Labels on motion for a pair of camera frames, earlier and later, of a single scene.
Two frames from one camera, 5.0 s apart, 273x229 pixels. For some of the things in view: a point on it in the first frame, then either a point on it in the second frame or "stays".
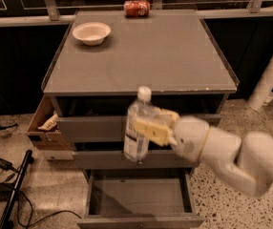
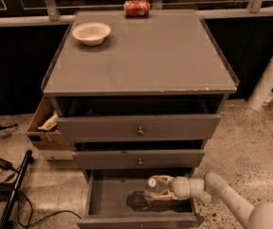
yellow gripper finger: [166, 116] → [168, 178]
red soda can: [136, 9] stays
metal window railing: [7, 5] stays
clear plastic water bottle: [136, 149] → [151, 187]
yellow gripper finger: [157, 133] → [165, 196]
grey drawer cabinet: [97, 68] stays
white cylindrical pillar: [272, 73] stays
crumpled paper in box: [50, 123] stays
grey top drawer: [103, 118] stays
